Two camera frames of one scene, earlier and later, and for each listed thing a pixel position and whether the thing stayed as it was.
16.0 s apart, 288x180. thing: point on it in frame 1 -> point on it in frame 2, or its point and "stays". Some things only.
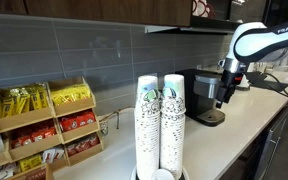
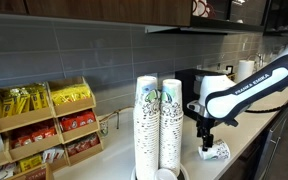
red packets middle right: (77, 119) stays
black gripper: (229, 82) -> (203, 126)
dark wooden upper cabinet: (141, 12) stays
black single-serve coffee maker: (202, 89) stays
